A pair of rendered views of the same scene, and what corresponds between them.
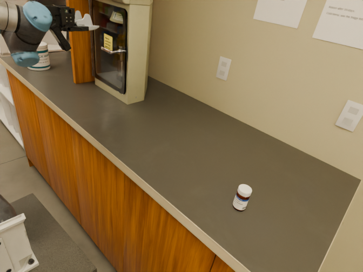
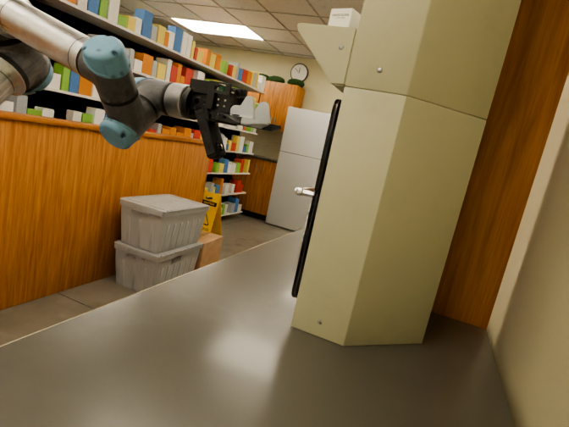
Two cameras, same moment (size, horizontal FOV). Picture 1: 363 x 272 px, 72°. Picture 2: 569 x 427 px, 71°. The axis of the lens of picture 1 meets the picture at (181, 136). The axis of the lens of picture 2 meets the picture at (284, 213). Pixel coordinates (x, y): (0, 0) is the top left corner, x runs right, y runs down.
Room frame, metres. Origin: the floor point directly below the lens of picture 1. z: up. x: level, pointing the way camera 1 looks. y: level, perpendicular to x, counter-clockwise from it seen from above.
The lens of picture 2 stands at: (0.87, -0.38, 1.29)
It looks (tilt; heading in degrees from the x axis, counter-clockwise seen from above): 10 degrees down; 71
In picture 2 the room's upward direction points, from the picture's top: 12 degrees clockwise
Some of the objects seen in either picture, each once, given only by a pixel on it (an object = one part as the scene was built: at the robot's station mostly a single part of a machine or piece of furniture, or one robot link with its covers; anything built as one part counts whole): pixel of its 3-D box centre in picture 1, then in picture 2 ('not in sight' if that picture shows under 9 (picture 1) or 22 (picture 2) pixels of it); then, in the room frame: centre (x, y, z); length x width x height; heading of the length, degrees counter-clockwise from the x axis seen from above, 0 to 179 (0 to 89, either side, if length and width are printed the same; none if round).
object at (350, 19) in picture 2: not in sight; (345, 28); (1.19, 0.43, 1.54); 0.05 x 0.05 x 0.06; 35
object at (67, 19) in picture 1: (56, 19); (214, 103); (0.97, 0.53, 1.34); 0.12 x 0.08 x 0.09; 141
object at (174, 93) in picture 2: not in sight; (184, 102); (0.91, 0.58, 1.33); 0.08 x 0.05 x 0.08; 51
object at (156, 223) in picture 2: not in sight; (164, 222); (1.00, 2.77, 0.49); 0.60 x 0.42 x 0.33; 51
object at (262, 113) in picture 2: (79, 18); (262, 115); (1.07, 0.49, 1.34); 0.09 x 0.03 x 0.06; 156
